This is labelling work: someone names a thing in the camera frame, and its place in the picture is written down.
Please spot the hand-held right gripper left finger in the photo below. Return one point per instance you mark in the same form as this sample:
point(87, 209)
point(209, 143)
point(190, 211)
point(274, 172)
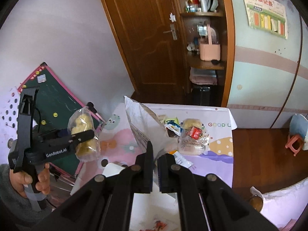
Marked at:
point(149, 170)

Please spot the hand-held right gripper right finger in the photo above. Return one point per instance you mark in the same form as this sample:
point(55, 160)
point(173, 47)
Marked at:
point(163, 175)

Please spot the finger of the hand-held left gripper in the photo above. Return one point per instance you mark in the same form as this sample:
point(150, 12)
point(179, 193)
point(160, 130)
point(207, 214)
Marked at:
point(83, 137)

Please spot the clear bag of yellow pastries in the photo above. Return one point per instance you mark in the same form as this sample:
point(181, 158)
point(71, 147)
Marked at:
point(84, 122)

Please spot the white plastic bin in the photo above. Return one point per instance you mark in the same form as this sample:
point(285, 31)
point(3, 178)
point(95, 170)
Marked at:
point(151, 209)

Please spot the large white snack packet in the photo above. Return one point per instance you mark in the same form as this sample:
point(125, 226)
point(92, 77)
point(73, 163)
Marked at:
point(137, 122)

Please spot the person's left hand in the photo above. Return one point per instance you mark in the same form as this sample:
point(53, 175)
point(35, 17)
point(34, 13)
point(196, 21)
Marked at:
point(21, 179)

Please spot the white and orange snack packet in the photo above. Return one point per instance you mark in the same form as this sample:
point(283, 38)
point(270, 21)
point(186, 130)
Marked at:
point(184, 161)

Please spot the white board with dark dots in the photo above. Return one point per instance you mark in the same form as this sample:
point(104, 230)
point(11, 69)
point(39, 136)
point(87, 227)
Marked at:
point(7, 110)

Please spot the clear bread packet with text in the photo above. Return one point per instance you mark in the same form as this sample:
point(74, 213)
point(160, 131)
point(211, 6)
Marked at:
point(190, 145)

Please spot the small red snack packet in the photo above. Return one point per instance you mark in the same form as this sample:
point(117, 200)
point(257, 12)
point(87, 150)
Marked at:
point(196, 132)

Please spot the green snack packet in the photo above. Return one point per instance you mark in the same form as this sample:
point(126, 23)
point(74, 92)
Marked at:
point(172, 120)

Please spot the printed cartoon tablecloth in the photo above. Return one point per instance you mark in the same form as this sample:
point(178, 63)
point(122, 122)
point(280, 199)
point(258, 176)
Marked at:
point(216, 154)

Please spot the small yellow bun packet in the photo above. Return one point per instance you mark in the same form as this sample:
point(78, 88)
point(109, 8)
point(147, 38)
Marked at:
point(190, 122)

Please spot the black suitcase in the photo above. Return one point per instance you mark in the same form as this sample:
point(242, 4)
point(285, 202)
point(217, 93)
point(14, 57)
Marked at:
point(204, 95)

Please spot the brown wooden bedpost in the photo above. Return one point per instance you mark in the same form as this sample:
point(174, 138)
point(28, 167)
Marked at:
point(256, 204)

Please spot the folded pink towels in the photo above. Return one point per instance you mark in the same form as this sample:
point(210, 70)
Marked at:
point(202, 77)

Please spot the brown wooden door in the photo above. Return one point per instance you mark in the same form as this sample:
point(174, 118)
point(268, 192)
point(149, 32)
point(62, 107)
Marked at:
point(144, 41)

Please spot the wooden corner shelf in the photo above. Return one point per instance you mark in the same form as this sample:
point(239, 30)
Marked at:
point(204, 65)

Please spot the white pillow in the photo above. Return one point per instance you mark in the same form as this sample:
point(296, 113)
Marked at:
point(284, 204)

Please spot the small black object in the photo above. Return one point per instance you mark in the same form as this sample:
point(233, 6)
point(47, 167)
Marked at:
point(216, 62)

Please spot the small figurines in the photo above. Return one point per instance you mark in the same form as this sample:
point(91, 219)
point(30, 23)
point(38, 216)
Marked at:
point(192, 47)

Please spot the pink plastic basket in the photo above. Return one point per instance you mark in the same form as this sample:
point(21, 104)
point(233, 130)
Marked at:
point(209, 51)

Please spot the pink plastic stool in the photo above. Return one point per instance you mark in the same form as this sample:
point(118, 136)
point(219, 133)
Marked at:
point(293, 142)

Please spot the pale green wardrobe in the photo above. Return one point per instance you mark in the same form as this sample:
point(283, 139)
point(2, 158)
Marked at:
point(259, 77)

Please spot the blue cushion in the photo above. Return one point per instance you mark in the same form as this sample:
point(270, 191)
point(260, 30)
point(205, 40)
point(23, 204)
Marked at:
point(297, 125)

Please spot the white door hook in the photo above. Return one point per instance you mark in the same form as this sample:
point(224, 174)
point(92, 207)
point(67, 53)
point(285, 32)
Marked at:
point(171, 16)

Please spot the group of small bottles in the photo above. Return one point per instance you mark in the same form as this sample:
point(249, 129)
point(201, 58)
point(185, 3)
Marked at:
point(192, 4)

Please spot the pale green container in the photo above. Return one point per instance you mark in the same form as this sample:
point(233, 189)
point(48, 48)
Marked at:
point(213, 3)

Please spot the green chalkboard with pink frame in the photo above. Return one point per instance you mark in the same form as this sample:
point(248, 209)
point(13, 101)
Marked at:
point(55, 101)

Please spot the wall poster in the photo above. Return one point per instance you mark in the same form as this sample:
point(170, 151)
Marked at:
point(264, 16)

